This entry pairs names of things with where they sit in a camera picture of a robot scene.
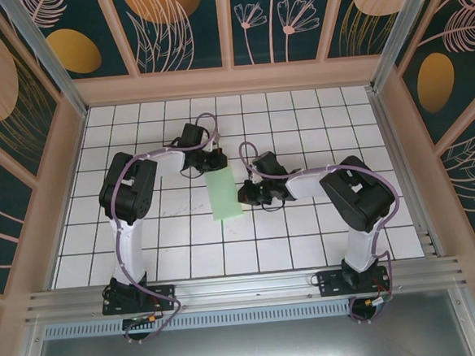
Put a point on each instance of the long aluminium mounting rail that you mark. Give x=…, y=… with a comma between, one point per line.
x=245, y=287

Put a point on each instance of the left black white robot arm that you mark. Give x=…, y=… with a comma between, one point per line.
x=128, y=193

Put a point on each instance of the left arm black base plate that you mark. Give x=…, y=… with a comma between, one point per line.
x=164, y=293

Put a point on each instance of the aluminium frame post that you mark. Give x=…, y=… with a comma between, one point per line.
x=41, y=53
x=398, y=32

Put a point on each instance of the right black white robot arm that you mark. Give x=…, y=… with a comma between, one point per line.
x=357, y=198

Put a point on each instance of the grey metal sheet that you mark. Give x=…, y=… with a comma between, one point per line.
x=249, y=348

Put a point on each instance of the small circuit board with connector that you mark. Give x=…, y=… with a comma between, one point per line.
x=378, y=301
x=143, y=320

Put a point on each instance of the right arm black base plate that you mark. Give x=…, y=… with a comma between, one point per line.
x=330, y=281

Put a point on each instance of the light green cloth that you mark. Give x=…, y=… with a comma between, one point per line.
x=222, y=195

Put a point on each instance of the aluminium side rail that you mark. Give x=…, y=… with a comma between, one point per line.
x=404, y=174

